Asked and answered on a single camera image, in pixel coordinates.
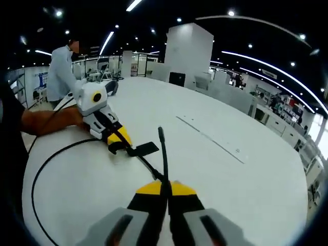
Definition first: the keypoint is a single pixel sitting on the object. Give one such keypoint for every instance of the black monitor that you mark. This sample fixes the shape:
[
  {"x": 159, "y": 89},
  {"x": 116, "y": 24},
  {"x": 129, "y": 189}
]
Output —
[{"x": 176, "y": 79}]

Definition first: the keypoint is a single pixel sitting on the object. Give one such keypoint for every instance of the white pillar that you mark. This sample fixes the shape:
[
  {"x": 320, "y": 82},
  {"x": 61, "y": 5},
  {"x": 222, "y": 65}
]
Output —
[{"x": 189, "y": 51}]

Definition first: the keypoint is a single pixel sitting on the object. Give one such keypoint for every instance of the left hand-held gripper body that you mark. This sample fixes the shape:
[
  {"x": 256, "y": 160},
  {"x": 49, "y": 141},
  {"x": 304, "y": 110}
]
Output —
[{"x": 89, "y": 100}]

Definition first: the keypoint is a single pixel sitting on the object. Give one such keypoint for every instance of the blue white banner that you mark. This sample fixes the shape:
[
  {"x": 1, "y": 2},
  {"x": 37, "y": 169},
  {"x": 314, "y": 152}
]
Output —
[{"x": 41, "y": 80}]

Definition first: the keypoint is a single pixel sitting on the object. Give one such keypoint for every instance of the dark grey curved object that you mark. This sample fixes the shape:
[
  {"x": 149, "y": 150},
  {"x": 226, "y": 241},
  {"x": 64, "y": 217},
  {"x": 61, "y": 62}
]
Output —
[{"x": 114, "y": 87}]

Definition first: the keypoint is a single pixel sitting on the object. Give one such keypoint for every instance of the person's dark clothing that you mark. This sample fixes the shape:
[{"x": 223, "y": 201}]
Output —
[{"x": 10, "y": 115}]

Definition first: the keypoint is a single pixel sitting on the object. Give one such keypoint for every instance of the white office partition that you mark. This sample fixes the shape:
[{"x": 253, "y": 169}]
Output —
[{"x": 230, "y": 100}]

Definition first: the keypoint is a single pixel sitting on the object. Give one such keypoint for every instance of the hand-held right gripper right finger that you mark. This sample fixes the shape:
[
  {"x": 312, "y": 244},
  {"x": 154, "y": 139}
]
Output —
[{"x": 205, "y": 228}]

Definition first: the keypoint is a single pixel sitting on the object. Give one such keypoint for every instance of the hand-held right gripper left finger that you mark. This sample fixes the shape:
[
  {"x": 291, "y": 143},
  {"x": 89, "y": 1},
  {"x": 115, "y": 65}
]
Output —
[{"x": 123, "y": 228}]

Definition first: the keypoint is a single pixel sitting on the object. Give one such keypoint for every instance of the long ceiling light strip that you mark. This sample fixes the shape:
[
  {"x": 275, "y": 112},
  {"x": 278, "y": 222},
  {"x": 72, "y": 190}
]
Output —
[{"x": 133, "y": 5}]

